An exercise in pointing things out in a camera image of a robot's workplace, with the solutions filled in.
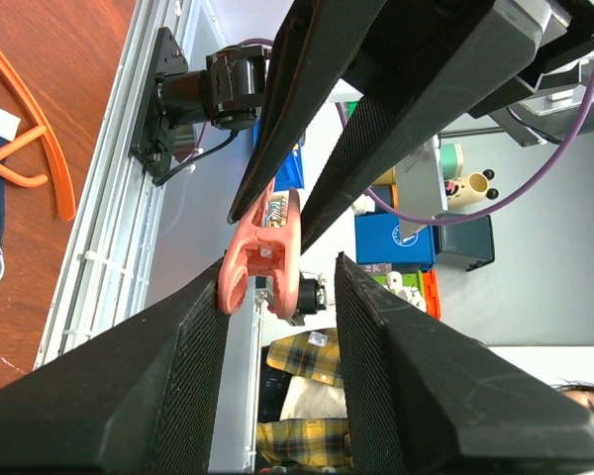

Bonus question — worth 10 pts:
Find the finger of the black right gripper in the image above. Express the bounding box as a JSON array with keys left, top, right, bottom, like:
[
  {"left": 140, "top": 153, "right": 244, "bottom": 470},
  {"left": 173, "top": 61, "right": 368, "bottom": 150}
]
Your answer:
[
  {"left": 228, "top": 0, "right": 385, "bottom": 224},
  {"left": 301, "top": 1, "right": 545, "bottom": 249}
]

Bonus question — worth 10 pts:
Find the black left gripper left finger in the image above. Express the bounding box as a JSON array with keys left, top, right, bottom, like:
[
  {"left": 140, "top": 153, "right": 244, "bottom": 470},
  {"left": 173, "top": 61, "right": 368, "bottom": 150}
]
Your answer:
[{"left": 0, "top": 264, "right": 230, "bottom": 473}]

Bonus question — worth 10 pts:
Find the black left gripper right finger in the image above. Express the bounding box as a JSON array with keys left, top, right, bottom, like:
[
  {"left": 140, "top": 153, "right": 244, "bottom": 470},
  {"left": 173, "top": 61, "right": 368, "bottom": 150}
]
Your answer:
[{"left": 335, "top": 255, "right": 594, "bottom": 473}]

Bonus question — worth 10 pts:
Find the orange plastic hanger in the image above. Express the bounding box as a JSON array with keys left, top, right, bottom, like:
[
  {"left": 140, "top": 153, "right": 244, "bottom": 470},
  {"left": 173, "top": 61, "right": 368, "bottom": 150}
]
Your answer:
[{"left": 0, "top": 49, "right": 76, "bottom": 221}]

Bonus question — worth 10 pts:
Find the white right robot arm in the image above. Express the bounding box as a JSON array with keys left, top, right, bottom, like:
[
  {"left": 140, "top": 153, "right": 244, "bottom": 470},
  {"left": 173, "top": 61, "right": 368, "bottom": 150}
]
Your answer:
[{"left": 155, "top": 1, "right": 594, "bottom": 257}]

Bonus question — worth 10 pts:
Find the blue recycling bin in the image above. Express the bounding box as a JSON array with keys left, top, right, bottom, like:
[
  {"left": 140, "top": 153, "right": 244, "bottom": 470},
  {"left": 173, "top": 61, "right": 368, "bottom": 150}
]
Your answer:
[{"left": 354, "top": 214, "right": 436, "bottom": 271}]

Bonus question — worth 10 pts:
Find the person in yellow plaid shirt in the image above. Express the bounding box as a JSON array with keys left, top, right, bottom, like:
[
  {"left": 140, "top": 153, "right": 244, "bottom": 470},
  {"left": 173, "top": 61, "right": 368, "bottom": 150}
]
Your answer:
[{"left": 254, "top": 329, "right": 594, "bottom": 474}]

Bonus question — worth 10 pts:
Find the dark green trash bin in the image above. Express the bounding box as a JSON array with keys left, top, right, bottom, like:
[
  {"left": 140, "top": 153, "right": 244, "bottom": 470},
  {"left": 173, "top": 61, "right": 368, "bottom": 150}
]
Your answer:
[{"left": 433, "top": 216, "right": 495, "bottom": 272}]

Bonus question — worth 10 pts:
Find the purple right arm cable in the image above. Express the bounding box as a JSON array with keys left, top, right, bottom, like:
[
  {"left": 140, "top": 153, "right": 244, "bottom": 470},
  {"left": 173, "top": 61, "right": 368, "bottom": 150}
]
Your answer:
[{"left": 334, "top": 0, "right": 594, "bottom": 228}]

